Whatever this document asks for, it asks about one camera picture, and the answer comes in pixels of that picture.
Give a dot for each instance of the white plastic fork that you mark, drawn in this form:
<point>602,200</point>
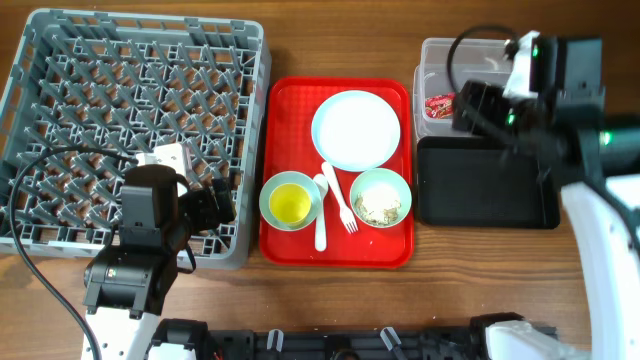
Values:
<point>346,215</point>

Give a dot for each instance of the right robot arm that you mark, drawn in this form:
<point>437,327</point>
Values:
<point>558,82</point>

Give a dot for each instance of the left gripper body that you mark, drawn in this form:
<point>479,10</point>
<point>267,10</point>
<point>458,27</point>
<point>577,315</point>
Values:
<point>199,212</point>

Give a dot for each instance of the clear plastic waste bin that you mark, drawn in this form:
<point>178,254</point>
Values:
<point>475,59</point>

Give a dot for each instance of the red plastic serving tray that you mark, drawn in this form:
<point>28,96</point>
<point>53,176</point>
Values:
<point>288,147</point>

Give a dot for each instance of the black rectangular waste tray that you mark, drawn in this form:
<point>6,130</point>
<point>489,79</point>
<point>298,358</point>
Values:
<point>476,182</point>

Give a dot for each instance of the green bowl with food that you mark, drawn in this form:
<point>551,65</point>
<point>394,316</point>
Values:
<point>388,177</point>

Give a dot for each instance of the red snack wrapper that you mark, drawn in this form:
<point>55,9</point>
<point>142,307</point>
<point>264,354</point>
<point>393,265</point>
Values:
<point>440,106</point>

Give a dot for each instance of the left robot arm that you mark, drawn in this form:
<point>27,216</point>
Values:
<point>127,283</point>

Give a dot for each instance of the light blue round plate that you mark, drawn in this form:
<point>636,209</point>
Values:
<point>355,131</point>

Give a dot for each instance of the rice and food scraps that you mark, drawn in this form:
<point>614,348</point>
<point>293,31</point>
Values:
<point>378,205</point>

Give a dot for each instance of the grey plastic dishwasher rack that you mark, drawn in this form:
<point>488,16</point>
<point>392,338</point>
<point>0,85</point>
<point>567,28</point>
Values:
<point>87,91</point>

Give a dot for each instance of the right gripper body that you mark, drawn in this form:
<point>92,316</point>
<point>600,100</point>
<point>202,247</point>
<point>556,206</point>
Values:
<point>494,115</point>

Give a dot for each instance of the yellow plastic cup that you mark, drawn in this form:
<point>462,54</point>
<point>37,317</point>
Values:
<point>290,203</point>

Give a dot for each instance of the white plastic spoon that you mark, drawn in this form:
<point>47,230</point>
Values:
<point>320,240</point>

